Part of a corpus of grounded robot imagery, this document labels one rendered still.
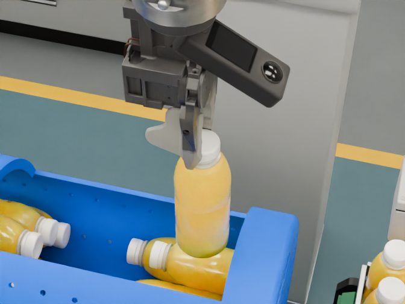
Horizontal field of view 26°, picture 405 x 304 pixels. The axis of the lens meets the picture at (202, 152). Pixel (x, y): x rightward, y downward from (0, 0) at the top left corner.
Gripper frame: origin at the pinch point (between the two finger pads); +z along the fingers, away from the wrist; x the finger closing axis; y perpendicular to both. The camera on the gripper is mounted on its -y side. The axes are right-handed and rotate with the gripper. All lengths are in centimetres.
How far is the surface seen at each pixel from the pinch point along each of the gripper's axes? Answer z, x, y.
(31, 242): 25.7, 1.0, 24.2
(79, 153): 143, -109, 72
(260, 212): 20.5, -8.1, -5.7
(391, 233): 40, -24, -24
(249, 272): 18.1, 3.1, -6.7
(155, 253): 29.6, -4.2, 8.1
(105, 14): 122, -154, 77
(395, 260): 33.5, -14.5, -24.8
